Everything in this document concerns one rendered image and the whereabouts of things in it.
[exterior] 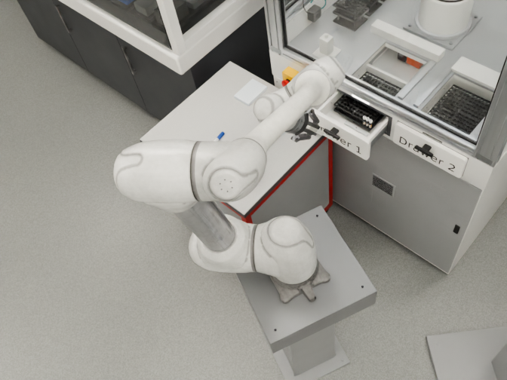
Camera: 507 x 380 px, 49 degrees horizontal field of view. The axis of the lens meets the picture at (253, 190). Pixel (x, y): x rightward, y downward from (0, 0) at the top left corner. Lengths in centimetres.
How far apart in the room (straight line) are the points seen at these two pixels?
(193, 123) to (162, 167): 128
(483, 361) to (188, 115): 168
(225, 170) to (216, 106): 139
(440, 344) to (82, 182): 215
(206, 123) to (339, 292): 99
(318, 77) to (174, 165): 60
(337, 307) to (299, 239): 30
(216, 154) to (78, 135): 257
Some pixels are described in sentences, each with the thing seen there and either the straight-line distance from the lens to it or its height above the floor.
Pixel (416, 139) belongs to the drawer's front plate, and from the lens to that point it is 212.
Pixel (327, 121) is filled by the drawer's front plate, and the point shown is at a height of 92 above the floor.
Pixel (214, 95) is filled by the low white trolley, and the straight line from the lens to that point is 252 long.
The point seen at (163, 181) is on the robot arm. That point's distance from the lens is 116.
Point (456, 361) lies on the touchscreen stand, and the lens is 269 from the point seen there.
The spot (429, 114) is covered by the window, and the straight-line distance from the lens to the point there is 205.
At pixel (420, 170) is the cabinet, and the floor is 72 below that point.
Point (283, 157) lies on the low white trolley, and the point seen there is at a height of 76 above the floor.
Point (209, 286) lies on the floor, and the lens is 285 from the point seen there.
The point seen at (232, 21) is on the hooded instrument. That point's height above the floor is 86.
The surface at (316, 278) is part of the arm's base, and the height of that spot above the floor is 88.
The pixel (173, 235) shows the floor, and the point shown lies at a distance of 303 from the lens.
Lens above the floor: 256
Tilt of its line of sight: 56 degrees down
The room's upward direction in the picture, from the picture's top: 12 degrees counter-clockwise
